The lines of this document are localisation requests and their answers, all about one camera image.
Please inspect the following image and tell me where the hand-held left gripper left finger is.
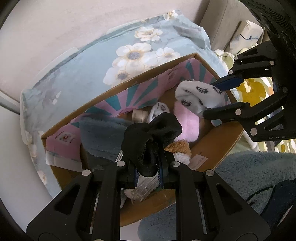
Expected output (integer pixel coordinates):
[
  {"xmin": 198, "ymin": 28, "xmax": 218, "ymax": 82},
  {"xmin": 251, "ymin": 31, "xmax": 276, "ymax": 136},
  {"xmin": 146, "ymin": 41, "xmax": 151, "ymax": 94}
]
[{"xmin": 26, "ymin": 160, "xmax": 139, "ymax": 241}]

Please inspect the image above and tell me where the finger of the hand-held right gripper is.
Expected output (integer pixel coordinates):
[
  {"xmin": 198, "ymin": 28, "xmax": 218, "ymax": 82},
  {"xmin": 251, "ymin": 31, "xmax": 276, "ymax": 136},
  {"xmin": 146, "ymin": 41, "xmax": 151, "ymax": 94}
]
[
  {"xmin": 203, "ymin": 88, "xmax": 289, "ymax": 138},
  {"xmin": 209, "ymin": 41, "xmax": 277, "ymax": 92}
]

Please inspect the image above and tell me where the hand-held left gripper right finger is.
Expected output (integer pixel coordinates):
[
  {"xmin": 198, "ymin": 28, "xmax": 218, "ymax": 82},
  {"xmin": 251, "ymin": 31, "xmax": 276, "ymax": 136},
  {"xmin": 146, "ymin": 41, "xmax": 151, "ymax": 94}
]
[{"xmin": 157, "ymin": 151, "xmax": 271, "ymax": 241}]

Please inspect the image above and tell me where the cardboard box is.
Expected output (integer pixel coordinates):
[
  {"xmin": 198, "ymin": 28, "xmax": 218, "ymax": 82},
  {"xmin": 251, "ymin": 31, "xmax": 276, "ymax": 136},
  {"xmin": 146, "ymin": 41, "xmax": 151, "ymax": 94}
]
[{"xmin": 41, "ymin": 53, "xmax": 245, "ymax": 227}]

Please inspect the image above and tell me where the white patterned sock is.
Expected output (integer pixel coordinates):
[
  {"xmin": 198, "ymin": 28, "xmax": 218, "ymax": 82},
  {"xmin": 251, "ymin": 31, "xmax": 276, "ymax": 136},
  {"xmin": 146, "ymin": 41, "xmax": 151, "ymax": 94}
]
[
  {"xmin": 174, "ymin": 79, "xmax": 226, "ymax": 115},
  {"xmin": 147, "ymin": 103, "xmax": 170, "ymax": 123}
]

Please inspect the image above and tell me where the brown fuzzy sock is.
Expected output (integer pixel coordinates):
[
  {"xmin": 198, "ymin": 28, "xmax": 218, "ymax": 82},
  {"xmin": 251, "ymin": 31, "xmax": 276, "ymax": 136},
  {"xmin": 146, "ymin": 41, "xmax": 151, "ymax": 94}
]
[{"xmin": 165, "ymin": 139, "xmax": 192, "ymax": 166}]

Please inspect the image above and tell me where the pink fuzzy sock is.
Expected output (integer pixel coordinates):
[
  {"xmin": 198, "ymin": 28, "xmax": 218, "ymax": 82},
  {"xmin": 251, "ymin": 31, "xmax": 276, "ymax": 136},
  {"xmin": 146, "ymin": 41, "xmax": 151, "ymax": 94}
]
[{"xmin": 173, "ymin": 101, "xmax": 200, "ymax": 142}]

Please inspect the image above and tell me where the black sock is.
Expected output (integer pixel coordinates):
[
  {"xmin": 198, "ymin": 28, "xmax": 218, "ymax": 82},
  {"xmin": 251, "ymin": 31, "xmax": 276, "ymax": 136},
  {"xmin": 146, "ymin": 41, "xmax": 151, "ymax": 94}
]
[{"xmin": 121, "ymin": 113, "xmax": 183, "ymax": 178}]

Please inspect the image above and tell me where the blue-grey fuzzy sock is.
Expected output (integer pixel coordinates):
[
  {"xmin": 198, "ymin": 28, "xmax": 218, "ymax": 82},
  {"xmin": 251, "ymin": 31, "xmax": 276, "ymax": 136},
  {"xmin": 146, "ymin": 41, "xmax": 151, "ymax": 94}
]
[{"xmin": 79, "ymin": 115, "xmax": 131, "ymax": 163}]

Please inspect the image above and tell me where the clear plastic floss pick box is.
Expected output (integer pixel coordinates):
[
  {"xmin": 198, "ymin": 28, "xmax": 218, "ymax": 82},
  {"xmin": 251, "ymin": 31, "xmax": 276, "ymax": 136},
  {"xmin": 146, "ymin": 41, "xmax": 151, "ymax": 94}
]
[{"xmin": 124, "ymin": 173, "xmax": 160, "ymax": 202}]

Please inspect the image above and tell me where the yellow floral sheet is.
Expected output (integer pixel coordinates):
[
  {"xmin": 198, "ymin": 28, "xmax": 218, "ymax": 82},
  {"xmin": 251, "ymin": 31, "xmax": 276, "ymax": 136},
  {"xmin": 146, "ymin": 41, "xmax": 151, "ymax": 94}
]
[{"xmin": 214, "ymin": 49, "xmax": 296, "ymax": 153}]

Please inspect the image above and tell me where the white printed pillow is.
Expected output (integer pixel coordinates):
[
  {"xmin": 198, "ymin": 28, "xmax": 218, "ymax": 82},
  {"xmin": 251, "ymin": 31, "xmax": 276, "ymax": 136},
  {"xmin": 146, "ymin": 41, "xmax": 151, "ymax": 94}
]
[{"xmin": 230, "ymin": 20, "xmax": 264, "ymax": 55}]

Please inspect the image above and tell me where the light blue fuzzy blanket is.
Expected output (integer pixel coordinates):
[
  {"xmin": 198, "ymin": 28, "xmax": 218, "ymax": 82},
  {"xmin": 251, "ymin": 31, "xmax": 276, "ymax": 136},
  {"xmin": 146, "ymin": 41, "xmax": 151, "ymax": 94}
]
[{"xmin": 137, "ymin": 151, "xmax": 296, "ymax": 241}]

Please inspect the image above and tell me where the grey sofa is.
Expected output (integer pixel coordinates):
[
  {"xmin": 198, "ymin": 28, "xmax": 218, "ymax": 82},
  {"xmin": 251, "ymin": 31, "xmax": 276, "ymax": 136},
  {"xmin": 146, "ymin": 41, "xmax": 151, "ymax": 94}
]
[{"xmin": 199, "ymin": 0, "xmax": 266, "ymax": 51}]

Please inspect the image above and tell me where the dark navy cloth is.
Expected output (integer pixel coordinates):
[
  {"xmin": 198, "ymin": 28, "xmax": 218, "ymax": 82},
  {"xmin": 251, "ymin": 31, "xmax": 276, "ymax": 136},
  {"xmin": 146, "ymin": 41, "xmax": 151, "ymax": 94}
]
[{"xmin": 261, "ymin": 179, "xmax": 296, "ymax": 232}]

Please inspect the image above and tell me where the floral tablecloth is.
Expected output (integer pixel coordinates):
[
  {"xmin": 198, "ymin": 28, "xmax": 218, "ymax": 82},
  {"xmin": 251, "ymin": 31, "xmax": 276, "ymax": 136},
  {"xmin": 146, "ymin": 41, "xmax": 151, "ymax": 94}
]
[{"xmin": 20, "ymin": 9, "xmax": 232, "ymax": 193}]

